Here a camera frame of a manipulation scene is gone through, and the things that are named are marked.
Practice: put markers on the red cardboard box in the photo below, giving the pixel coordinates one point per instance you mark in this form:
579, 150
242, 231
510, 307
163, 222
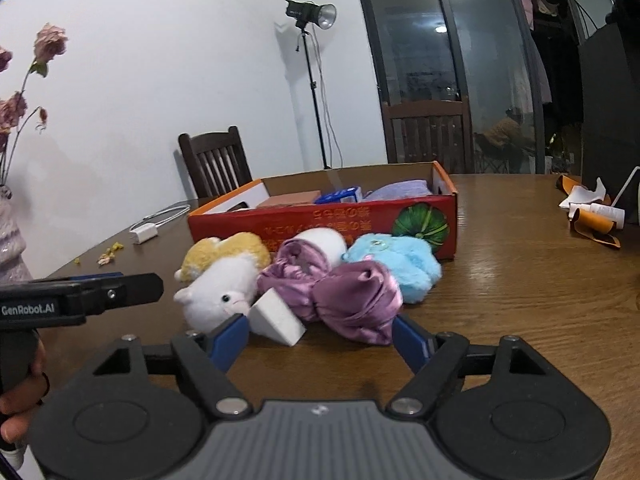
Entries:
350, 220

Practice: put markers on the black panel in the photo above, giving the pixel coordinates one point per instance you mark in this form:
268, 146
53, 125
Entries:
610, 105

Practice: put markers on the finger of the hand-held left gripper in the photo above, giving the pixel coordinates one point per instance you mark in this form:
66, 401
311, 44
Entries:
90, 278
125, 292

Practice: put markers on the fallen dried petals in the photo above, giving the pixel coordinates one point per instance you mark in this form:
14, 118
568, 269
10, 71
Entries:
107, 256

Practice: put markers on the white alpaca plush toy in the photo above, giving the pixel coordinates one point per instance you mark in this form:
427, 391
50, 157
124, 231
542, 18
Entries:
215, 290

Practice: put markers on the black framed glass door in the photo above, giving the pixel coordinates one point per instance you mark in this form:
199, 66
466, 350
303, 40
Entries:
415, 60

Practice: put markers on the white wedge sponge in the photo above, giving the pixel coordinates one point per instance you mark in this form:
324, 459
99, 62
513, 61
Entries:
275, 320

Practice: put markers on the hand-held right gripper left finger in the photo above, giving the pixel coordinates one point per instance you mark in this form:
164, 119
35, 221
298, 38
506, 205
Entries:
230, 340

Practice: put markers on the black fuzzy jacket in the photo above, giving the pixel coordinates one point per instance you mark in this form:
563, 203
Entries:
627, 7

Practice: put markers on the pink layered sponge block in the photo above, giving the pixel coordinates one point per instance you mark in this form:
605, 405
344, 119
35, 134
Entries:
287, 200

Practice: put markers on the white oval plush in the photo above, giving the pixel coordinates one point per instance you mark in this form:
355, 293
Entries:
325, 245

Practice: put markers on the pink textured vase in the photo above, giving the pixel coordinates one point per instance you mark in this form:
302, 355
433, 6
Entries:
12, 240

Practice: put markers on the white charger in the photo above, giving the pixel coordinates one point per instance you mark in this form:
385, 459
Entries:
143, 236

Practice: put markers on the brown fuzzy bundle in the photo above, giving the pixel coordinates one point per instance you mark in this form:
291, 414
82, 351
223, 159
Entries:
502, 132

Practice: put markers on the white tube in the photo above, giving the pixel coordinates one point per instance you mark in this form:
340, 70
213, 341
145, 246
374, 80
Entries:
607, 214

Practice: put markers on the light blue plush toy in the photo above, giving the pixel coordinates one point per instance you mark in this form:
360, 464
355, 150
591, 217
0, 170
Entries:
400, 265

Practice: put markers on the hanging clothes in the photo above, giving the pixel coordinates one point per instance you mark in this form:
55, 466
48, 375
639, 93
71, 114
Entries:
537, 0

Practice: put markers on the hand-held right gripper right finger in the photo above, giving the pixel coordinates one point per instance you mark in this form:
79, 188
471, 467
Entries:
412, 342

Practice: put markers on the person's left hand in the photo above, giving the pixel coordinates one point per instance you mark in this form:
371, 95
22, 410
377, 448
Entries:
15, 415

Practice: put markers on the purple knit pouch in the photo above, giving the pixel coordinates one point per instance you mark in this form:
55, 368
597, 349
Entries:
397, 188

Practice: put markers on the dark wooden chair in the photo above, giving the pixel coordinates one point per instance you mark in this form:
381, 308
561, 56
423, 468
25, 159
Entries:
430, 132
215, 165

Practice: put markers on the purple satin scrunchie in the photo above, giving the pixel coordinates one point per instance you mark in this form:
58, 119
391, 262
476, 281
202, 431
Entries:
357, 302
295, 272

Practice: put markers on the studio light on stand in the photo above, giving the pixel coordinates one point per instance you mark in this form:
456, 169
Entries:
310, 15

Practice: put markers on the blue tissue packet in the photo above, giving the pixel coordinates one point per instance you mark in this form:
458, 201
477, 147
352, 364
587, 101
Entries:
340, 195

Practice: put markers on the bunch of dried pink roses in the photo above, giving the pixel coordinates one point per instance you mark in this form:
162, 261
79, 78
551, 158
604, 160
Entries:
47, 42

